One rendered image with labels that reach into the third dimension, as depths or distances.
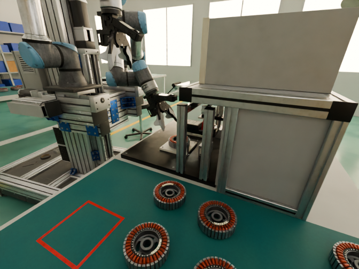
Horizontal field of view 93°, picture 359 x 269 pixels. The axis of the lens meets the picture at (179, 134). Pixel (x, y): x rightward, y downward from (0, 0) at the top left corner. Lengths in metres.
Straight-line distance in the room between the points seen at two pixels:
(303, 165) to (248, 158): 0.14
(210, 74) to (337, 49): 0.34
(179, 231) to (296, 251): 0.31
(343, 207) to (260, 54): 0.58
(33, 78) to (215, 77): 1.35
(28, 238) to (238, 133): 0.66
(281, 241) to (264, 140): 0.28
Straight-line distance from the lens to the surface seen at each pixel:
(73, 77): 1.20
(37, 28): 1.14
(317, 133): 0.57
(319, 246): 0.65
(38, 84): 1.65
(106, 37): 0.78
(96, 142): 1.60
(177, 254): 0.52
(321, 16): 0.64
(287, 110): 0.53
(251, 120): 0.55
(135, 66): 0.89
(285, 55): 0.62
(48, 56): 1.14
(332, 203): 0.83
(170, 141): 0.87
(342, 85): 5.72
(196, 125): 0.79
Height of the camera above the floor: 1.20
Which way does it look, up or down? 24 degrees down
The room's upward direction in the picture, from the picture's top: 1 degrees clockwise
